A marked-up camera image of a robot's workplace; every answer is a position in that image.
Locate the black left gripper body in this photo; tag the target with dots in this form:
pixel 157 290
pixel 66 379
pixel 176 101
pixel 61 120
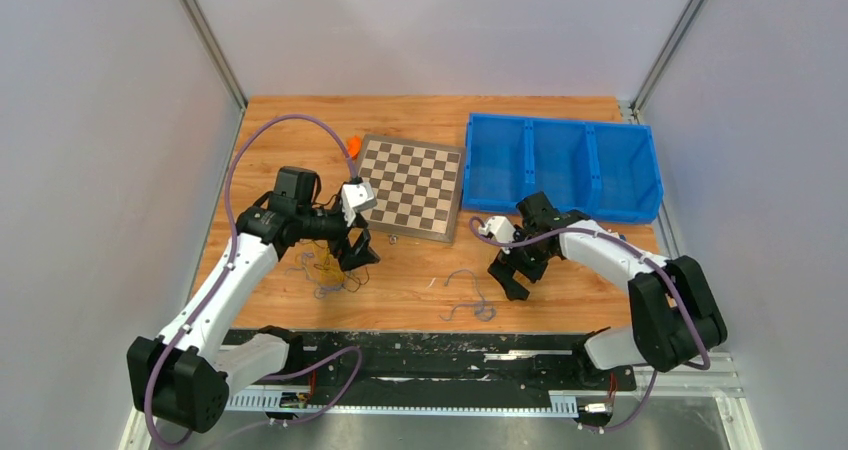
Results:
pixel 329 225

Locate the wooden chessboard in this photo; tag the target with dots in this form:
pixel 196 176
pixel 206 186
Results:
pixel 418 186

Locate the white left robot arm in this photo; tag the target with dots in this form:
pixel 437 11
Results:
pixel 182 376

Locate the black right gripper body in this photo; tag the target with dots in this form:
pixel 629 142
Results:
pixel 528 260

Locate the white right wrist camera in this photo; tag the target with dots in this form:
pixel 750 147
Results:
pixel 499 230

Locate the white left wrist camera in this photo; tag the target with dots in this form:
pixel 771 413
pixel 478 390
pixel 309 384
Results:
pixel 356 198

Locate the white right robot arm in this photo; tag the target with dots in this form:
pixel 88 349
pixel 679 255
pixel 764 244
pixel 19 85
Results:
pixel 674 318

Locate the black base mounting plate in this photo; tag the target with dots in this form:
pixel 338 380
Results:
pixel 418 360

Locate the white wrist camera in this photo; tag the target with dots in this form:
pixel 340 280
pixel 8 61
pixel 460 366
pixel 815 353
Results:
pixel 356 198
pixel 499 230

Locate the orange plastic piece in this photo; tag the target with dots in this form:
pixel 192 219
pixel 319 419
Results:
pixel 354 146

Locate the blue plastic divided bin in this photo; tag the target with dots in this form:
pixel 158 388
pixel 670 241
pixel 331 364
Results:
pixel 607 170

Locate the white slotted cable duct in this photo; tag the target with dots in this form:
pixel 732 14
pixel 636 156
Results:
pixel 486 401

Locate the right aluminium frame post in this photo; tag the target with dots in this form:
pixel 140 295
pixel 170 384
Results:
pixel 678 33

